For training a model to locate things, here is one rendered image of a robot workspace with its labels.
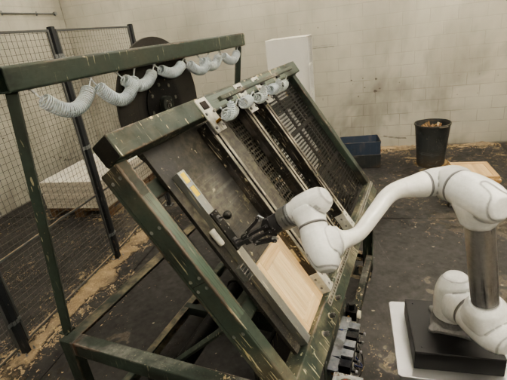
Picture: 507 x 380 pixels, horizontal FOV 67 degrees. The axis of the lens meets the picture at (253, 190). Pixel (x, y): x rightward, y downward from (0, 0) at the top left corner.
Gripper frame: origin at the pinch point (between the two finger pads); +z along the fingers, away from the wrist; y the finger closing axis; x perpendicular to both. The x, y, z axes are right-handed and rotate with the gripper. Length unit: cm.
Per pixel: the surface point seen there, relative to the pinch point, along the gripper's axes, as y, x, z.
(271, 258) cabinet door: 20.5, 25.0, 13.6
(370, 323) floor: 139, 126, 51
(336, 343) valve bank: 75, 26, 14
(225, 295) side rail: 11.4, -16.1, 10.5
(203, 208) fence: -19.7, 6.0, 11.7
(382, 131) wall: 93, 576, 66
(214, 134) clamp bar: -44, 43, 8
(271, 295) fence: 28.9, 6.4, 11.5
